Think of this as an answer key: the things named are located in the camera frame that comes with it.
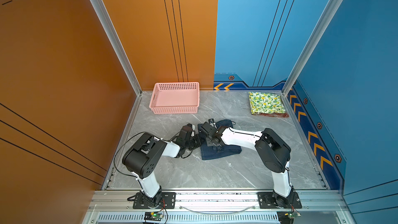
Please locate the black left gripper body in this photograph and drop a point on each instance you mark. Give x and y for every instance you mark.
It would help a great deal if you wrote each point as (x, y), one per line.
(193, 143)

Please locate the dark navy skirt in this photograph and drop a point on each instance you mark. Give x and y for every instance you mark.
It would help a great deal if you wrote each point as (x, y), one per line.
(211, 152)

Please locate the lemon print skirt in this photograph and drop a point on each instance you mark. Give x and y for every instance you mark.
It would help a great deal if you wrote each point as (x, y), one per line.
(266, 103)

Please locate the red plaid skirt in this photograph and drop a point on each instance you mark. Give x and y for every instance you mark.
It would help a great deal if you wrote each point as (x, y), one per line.
(277, 115)

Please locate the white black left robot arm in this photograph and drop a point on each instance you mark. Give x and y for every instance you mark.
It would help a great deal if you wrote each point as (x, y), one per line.
(143, 156)

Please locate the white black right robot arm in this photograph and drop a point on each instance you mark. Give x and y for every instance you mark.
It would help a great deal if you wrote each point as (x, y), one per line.
(273, 151)

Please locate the pink perforated plastic basket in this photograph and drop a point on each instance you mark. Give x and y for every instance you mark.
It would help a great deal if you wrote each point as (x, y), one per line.
(175, 98)

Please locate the green circuit board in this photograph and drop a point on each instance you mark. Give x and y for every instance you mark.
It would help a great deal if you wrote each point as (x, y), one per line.
(154, 218)

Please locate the right circuit board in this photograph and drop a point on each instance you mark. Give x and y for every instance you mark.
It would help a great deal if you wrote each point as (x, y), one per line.
(288, 217)

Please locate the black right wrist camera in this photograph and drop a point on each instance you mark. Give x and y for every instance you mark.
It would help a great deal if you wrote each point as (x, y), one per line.
(208, 128)

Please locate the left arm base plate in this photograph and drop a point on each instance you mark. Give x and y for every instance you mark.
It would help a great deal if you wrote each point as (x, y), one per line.
(166, 199)

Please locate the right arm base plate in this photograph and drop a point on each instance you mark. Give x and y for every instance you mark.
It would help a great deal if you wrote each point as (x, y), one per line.
(271, 200)

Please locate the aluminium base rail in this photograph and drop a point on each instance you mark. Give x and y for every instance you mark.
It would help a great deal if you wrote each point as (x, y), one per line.
(223, 206)

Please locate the aluminium left corner post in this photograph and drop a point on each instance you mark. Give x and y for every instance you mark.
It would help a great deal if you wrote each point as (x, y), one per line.
(108, 26)

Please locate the aluminium corner post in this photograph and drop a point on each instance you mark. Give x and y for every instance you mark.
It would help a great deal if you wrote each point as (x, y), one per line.
(108, 26)
(326, 17)

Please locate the aluminium right corner post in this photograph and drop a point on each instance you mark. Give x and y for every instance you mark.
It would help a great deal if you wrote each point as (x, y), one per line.
(326, 17)

